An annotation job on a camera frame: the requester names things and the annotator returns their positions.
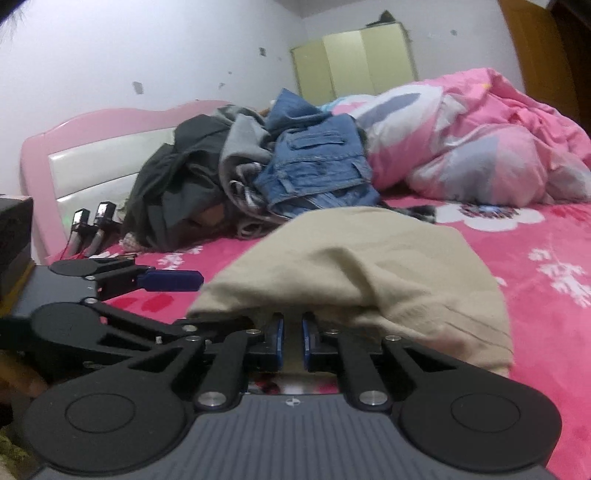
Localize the beige knitted cloth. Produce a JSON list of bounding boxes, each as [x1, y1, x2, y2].
[[121, 231, 153, 254]]

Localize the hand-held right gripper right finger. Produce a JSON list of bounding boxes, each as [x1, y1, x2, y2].
[[300, 312, 465, 411]]

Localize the blue denim jeans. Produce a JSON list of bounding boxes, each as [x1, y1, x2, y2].
[[253, 113, 382, 220]]

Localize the pink and grey duvet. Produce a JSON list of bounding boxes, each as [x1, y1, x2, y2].
[[323, 68, 591, 206]]

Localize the pale yellow wardrobe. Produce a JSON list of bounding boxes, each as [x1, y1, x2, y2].
[[290, 22, 419, 105]]

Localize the dark cloth bundle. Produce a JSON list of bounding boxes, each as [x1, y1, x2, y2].
[[365, 10, 399, 28]]

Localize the pink bed headboard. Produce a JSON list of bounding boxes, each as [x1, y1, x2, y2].
[[19, 100, 236, 267]]

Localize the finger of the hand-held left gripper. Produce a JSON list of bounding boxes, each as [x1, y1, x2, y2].
[[87, 257, 205, 302], [84, 298, 260, 359]]

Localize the grey hoodie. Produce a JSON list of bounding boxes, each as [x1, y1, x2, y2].
[[212, 105, 283, 239]]

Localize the pink floral blanket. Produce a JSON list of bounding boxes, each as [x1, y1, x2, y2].
[[46, 191, 591, 480]]

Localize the brown wooden door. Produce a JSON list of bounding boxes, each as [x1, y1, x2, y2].
[[499, 0, 591, 134]]

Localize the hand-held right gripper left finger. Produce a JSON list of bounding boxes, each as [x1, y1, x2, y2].
[[124, 313, 288, 411]]

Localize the peach cloth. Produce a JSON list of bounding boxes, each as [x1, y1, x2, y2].
[[193, 205, 229, 234]]

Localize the dark grey jacket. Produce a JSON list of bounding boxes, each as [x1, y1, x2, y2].
[[124, 114, 241, 253]]

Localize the dark blue denim garment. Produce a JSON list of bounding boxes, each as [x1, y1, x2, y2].
[[265, 89, 326, 137]]

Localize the person's left hand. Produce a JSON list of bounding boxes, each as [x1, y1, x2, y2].
[[0, 352, 51, 400]]

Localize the beige pants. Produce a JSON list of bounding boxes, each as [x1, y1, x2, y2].
[[185, 206, 515, 377]]

